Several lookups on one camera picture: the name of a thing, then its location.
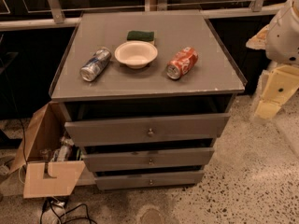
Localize silver white gripper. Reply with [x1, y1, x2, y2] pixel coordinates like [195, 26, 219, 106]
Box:
[255, 64, 299, 119]

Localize grey bottom drawer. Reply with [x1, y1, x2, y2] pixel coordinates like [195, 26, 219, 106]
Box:
[95, 170, 204, 190]

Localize grey drawer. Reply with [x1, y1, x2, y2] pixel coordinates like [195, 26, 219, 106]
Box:
[65, 113, 230, 147]
[83, 147, 214, 172]
[95, 170, 204, 190]

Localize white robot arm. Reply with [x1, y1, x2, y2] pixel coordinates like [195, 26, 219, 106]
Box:
[246, 0, 299, 119]

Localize grey top drawer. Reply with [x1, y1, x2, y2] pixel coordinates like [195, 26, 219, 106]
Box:
[65, 113, 230, 147]

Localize grey middle drawer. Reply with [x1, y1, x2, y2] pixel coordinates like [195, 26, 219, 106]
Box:
[83, 147, 214, 172]

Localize grey drawer cabinet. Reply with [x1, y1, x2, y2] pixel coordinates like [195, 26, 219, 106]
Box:
[50, 10, 246, 181]

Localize red soda can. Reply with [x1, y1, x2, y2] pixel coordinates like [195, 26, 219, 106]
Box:
[166, 47, 198, 80]

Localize white paper bowl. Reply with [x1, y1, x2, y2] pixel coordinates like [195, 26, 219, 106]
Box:
[114, 41, 158, 69]

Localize green sponge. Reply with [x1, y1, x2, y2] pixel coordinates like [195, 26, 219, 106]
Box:
[127, 31, 154, 44]

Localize blue silver soda can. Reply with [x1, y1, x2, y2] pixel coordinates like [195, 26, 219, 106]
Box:
[79, 47, 112, 82]

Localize bottles inside cardboard box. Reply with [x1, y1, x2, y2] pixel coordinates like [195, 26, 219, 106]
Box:
[39, 136, 82, 162]

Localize metal railing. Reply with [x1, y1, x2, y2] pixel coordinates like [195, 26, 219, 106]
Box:
[0, 0, 299, 32]

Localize brown cardboard box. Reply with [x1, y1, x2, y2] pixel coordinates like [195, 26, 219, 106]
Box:
[9, 102, 85, 198]

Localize black cables on floor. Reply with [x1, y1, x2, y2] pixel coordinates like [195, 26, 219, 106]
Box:
[38, 197, 99, 224]

